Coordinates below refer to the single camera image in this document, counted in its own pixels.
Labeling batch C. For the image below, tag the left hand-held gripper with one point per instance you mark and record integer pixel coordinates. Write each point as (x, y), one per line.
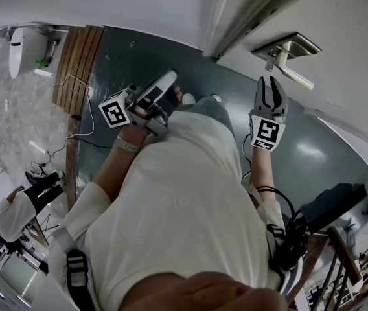
(114, 110)

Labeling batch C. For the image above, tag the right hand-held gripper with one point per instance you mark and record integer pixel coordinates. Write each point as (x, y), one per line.
(266, 131)

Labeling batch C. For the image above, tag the person's right forearm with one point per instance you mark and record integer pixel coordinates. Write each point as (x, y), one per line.
(261, 170)

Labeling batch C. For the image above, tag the person's left forearm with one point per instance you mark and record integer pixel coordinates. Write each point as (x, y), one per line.
(116, 167)

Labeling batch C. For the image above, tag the white door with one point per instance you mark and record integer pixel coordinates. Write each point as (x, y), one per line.
(349, 44)

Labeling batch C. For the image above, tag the person's left hand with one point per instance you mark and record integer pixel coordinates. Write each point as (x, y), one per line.
(178, 94)

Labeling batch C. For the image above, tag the person's left white shoe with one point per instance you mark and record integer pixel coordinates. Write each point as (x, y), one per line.
(188, 98)

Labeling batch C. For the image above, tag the person's white shoe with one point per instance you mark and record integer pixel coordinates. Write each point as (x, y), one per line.
(216, 98)
(188, 98)

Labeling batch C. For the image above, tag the person's right white shoe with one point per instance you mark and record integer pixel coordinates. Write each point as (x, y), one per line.
(216, 98)

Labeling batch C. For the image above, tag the person's grey trousers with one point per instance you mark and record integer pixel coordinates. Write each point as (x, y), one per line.
(210, 112)

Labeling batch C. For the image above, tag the pale wristband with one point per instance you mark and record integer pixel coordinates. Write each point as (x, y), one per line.
(125, 147)

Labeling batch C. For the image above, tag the wooden slatted board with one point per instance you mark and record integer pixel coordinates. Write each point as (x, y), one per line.
(77, 63)

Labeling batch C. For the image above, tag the black flat box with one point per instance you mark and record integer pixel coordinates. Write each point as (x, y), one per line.
(333, 202)

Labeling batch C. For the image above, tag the white power strip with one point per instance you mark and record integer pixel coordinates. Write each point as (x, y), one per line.
(43, 73)

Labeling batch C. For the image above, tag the small green object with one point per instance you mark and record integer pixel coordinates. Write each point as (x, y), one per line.
(43, 63)

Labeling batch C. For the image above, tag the person's white shirt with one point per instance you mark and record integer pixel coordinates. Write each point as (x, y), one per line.
(177, 206)

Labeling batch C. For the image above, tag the brown wooden floor trim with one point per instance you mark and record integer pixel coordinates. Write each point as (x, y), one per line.
(72, 167)

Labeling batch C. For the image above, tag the large white toilet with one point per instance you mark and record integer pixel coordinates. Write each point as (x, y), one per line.
(25, 50)

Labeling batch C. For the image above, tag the wooden-topped stair railing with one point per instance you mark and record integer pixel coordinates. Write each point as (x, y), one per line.
(346, 254)

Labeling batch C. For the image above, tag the person's head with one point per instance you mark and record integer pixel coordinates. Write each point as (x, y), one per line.
(203, 293)

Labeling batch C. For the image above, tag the cluttered equipment workbench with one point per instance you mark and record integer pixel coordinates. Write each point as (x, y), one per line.
(25, 254)

